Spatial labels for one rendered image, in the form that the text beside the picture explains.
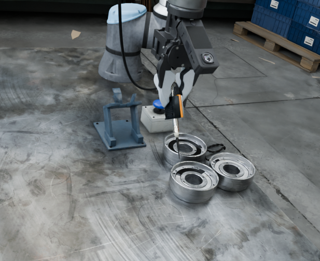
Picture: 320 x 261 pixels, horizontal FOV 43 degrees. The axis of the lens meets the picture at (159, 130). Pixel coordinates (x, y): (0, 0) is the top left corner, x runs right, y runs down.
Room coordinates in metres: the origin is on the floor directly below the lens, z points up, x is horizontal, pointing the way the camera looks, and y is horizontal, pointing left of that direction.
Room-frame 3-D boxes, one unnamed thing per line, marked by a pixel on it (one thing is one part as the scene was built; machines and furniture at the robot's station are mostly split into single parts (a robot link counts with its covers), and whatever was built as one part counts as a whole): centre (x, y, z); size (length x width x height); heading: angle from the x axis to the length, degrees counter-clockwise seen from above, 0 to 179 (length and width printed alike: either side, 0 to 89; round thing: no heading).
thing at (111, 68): (1.29, 0.16, 0.85); 0.15 x 0.15 x 0.10
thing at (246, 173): (0.79, -0.18, 0.82); 0.08 x 0.08 x 0.02
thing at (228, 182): (0.79, -0.18, 0.82); 0.10 x 0.10 x 0.04
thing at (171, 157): (0.84, -0.07, 0.82); 0.10 x 0.10 x 0.04
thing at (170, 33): (0.81, 0.00, 1.11); 0.09 x 0.08 x 0.12; 30
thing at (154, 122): (0.99, 0.01, 0.82); 0.08 x 0.07 x 0.05; 29
